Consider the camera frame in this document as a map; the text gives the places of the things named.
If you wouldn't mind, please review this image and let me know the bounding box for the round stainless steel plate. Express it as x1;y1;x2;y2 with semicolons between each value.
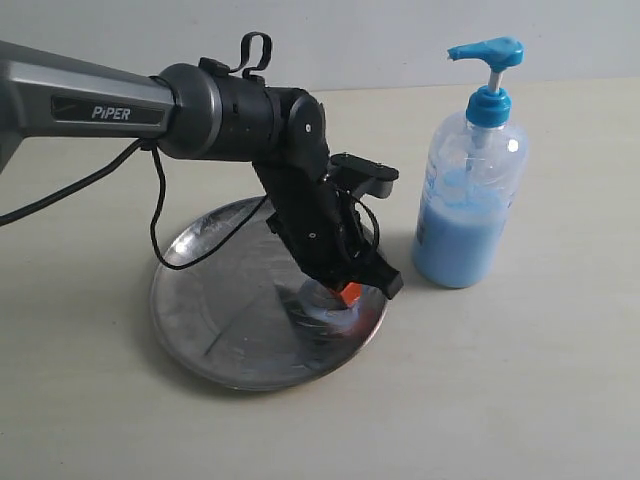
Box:
150;197;387;391

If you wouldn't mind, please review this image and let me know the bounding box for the blue soap pump bottle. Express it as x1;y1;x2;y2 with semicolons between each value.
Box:
411;36;529;289

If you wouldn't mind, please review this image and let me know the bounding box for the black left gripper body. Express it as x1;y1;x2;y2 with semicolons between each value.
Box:
265;174;403;299

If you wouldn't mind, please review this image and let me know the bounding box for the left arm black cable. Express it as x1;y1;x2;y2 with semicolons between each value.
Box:
0;30;381;274

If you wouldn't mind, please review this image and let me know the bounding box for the blue soap blob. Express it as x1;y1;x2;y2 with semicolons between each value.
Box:
297;280;364;329

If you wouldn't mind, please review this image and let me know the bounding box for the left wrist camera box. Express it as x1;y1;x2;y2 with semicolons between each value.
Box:
327;153;399;199

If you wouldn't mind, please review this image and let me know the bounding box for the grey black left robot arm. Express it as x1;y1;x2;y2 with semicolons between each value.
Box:
1;33;403;298

